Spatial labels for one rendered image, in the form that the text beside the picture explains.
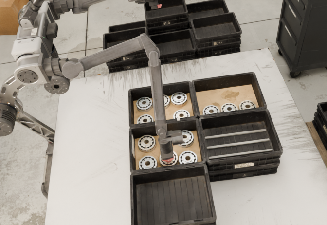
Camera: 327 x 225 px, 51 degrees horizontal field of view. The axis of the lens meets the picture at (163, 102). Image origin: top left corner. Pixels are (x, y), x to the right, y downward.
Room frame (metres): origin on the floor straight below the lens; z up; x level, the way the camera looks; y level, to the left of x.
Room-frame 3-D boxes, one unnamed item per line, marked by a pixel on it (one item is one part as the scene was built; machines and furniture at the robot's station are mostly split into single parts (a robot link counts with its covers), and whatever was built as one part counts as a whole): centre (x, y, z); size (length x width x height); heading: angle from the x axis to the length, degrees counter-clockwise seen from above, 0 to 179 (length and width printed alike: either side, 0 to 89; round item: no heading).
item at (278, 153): (1.04, -0.37, 0.92); 0.40 x 0.30 x 0.02; 87
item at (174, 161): (1.01, 0.03, 0.86); 0.10 x 0.10 x 0.01
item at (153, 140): (1.14, 0.14, 0.86); 0.10 x 0.10 x 0.01
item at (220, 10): (2.82, -0.57, 0.31); 0.40 x 0.30 x 0.34; 89
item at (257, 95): (1.34, -0.39, 0.87); 0.40 x 0.30 x 0.11; 87
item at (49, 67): (1.25, 0.48, 1.45); 0.09 x 0.08 x 0.12; 179
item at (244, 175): (1.04, -0.37, 0.76); 0.40 x 0.30 x 0.12; 87
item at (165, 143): (1.00, 0.03, 1.04); 0.07 x 0.06 x 0.07; 90
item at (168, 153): (1.01, 0.03, 0.98); 0.10 x 0.07 x 0.07; 178
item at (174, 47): (2.44, -0.17, 0.31); 0.40 x 0.30 x 0.34; 89
